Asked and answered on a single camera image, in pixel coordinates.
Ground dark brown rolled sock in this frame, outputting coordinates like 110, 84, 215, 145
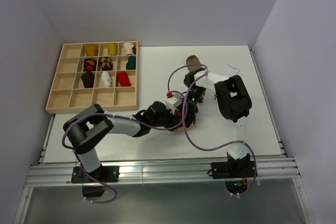
80, 71, 94, 88

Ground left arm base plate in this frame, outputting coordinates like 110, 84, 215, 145
71, 166, 120, 184

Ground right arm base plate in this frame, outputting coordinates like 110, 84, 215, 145
210, 161, 257, 179

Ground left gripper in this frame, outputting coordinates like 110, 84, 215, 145
150, 106, 182, 132

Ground teal rolled sock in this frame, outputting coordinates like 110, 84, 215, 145
125, 56, 136, 70

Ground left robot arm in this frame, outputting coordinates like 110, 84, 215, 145
62, 101, 182, 182

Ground cream rolled sock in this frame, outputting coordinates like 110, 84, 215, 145
123, 42, 136, 55

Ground brown red argyle rolled sock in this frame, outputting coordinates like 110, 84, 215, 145
83, 59, 97, 72

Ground beige maroon sock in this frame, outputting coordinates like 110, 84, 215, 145
176, 120, 196, 132

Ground white rolled sock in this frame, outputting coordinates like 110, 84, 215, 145
101, 71, 112, 88

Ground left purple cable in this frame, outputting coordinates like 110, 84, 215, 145
61, 95, 188, 204

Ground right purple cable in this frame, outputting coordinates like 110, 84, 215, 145
167, 64, 257, 198

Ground aluminium rail frame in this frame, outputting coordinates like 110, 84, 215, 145
15, 46, 316, 223

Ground white sock black stripes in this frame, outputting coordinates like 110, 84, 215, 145
214, 63, 240, 101

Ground mustard yellow rolled sock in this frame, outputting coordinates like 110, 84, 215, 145
84, 44, 99, 57

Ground purple cable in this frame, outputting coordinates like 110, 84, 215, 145
167, 64, 257, 198
61, 95, 188, 204

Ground wooden compartment tray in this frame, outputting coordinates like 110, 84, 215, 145
46, 41, 139, 114

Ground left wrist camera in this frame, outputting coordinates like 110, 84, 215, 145
165, 91, 183, 114

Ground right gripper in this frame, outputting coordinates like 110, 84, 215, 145
176, 86, 206, 128

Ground brown sock striped cuff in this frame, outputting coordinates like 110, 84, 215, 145
186, 55, 206, 103

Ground brown tan checkered rolled sock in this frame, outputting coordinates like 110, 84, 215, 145
100, 57, 113, 71

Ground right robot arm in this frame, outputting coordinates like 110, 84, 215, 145
182, 68, 257, 177

